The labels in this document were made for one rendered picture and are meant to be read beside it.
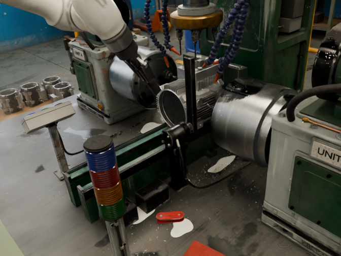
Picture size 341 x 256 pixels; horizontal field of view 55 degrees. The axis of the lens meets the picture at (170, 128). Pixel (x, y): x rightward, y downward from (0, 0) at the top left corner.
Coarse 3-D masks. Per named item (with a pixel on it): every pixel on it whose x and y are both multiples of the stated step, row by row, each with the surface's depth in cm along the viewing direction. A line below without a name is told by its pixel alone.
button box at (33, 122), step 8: (64, 104) 116; (40, 112) 111; (48, 112) 112; (56, 112) 114; (64, 112) 115; (72, 112) 116; (24, 120) 108; (32, 120) 109; (40, 120) 110; (48, 120) 112; (56, 120) 113; (24, 128) 112; (32, 128) 109; (40, 128) 114
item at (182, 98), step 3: (219, 81) 121; (222, 81) 122; (216, 84) 122; (219, 84) 121; (222, 84) 121; (162, 87) 120; (183, 96) 112; (180, 99) 113; (183, 99) 111; (183, 102) 112; (162, 117) 126; (162, 120) 127
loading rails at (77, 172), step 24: (120, 144) 118; (144, 144) 120; (192, 144) 123; (216, 144) 133; (72, 168) 108; (120, 168) 107; (144, 168) 110; (168, 168) 118; (72, 192) 106; (96, 216) 103
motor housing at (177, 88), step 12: (168, 84) 116; (180, 84) 116; (156, 96) 124; (168, 96) 126; (180, 96) 114; (204, 96) 116; (168, 108) 128; (180, 108) 130; (204, 108) 117; (168, 120) 126; (180, 120) 127; (204, 120) 120
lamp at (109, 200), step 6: (120, 180) 71; (114, 186) 68; (120, 186) 70; (96, 192) 69; (102, 192) 68; (108, 192) 68; (114, 192) 69; (120, 192) 71; (96, 198) 70; (102, 198) 69; (108, 198) 69; (114, 198) 70; (120, 198) 71; (102, 204) 70; (108, 204) 70
